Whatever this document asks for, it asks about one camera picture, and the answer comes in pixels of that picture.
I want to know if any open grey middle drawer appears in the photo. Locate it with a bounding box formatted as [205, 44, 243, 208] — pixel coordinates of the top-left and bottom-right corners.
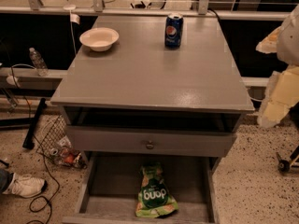
[63, 154, 220, 224]

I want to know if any black caster wheel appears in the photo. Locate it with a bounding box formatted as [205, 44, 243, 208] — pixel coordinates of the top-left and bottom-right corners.
[276, 152, 291, 173]

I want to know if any round metal drawer knob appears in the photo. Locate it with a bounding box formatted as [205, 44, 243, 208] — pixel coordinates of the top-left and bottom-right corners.
[146, 141, 154, 149]

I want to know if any black cable on floor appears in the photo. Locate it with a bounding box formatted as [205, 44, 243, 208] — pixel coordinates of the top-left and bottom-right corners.
[8, 66, 61, 224]

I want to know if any blue pepsi can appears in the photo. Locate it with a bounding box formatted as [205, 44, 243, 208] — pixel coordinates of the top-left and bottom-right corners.
[164, 13, 184, 49]

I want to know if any white cable at left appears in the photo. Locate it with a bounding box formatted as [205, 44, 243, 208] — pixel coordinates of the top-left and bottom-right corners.
[57, 0, 81, 56]

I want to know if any green rice chip bag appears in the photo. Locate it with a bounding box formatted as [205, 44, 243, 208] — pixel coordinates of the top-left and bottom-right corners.
[135, 162, 178, 218]

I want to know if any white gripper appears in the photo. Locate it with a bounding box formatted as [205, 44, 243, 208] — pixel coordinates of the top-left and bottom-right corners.
[256, 5, 299, 128]

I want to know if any white bowl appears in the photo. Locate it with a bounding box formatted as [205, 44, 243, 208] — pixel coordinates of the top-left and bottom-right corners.
[79, 27, 119, 51]

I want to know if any grey wooden drawer cabinet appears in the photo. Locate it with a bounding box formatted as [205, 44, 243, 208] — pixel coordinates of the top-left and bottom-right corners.
[50, 14, 256, 224]

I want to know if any white sneaker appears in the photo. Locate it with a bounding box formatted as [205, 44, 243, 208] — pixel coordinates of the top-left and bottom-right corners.
[2, 173, 48, 198]

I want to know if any black bar on floor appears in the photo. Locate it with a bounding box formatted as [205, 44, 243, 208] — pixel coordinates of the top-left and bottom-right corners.
[22, 98, 47, 149]

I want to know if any wire mesh basket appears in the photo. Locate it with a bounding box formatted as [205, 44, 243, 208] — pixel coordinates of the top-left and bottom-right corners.
[36, 116, 65, 158]

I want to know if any clear plastic water bottle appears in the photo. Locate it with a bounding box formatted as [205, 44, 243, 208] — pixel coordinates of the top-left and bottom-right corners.
[29, 48, 48, 77]

